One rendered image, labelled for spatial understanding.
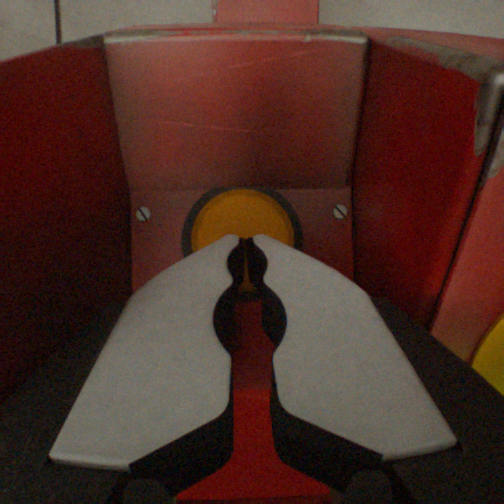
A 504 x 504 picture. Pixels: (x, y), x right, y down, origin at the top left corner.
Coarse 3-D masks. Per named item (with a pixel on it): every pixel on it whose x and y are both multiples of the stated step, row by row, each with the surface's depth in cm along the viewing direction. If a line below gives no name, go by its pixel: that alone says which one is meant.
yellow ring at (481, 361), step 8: (496, 320) 9; (496, 328) 9; (488, 336) 9; (496, 336) 9; (480, 344) 10; (488, 344) 10; (496, 344) 10; (480, 352) 10; (488, 352) 10; (496, 352) 10; (472, 360) 10; (480, 360) 10; (488, 360) 10; (496, 360) 10; (480, 368) 10; (488, 368) 10; (496, 368) 10; (488, 376) 10; (496, 376) 10; (496, 384) 11
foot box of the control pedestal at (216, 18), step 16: (224, 0) 59; (240, 0) 59; (256, 0) 59; (272, 0) 59; (288, 0) 59; (304, 0) 60; (224, 16) 61; (240, 16) 61; (256, 16) 61; (272, 16) 61; (288, 16) 61; (304, 16) 61
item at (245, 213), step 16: (224, 192) 14; (240, 192) 14; (256, 192) 14; (208, 208) 14; (224, 208) 14; (240, 208) 14; (256, 208) 14; (272, 208) 14; (208, 224) 14; (224, 224) 14; (240, 224) 14; (256, 224) 14; (272, 224) 14; (288, 224) 14; (192, 240) 14; (208, 240) 14; (288, 240) 14; (240, 288) 14
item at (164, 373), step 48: (240, 240) 11; (144, 288) 9; (192, 288) 9; (144, 336) 8; (192, 336) 8; (96, 384) 6; (144, 384) 7; (192, 384) 7; (96, 432) 6; (144, 432) 6; (192, 432) 6; (192, 480) 6
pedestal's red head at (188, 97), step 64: (0, 64) 6; (64, 64) 9; (128, 64) 12; (192, 64) 12; (256, 64) 12; (320, 64) 13; (384, 64) 11; (448, 64) 8; (0, 128) 6; (64, 128) 9; (128, 128) 13; (192, 128) 14; (256, 128) 14; (320, 128) 14; (384, 128) 12; (448, 128) 8; (0, 192) 7; (64, 192) 9; (128, 192) 15; (192, 192) 15; (320, 192) 15; (384, 192) 12; (448, 192) 8; (0, 256) 7; (64, 256) 9; (128, 256) 15; (320, 256) 15; (384, 256) 12; (448, 256) 9; (0, 320) 6; (64, 320) 9; (256, 320) 15; (448, 320) 9; (0, 384) 6; (256, 384) 15
